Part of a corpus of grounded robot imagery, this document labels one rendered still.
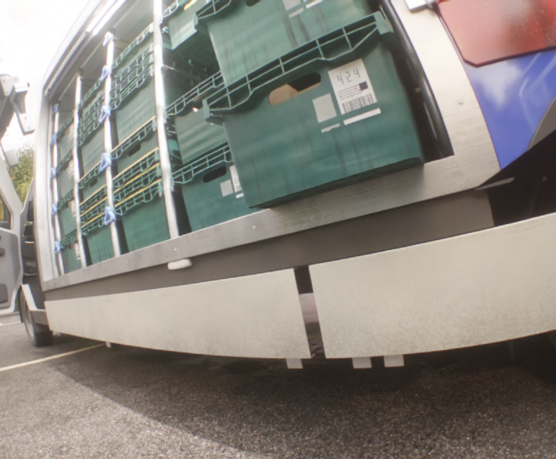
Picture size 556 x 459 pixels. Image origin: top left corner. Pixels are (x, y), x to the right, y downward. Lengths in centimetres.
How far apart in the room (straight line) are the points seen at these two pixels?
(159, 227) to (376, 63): 99
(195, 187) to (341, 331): 69
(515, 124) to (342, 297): 46
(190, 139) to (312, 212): 65
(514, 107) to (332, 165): 35
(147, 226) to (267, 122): 85
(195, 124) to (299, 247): 65
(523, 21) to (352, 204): 52
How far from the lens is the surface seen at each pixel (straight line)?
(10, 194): 375
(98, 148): 181
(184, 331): 94
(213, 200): 102
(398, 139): 49
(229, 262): 78
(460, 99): 60
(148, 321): 109
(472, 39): 66
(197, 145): 111
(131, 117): 153
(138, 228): 137
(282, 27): 67
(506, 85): 63
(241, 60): 69
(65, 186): 229
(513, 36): 67
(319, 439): 95
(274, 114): 58
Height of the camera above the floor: 54
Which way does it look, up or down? 5 degrees up
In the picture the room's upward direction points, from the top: 11 degrees counter-clockwise
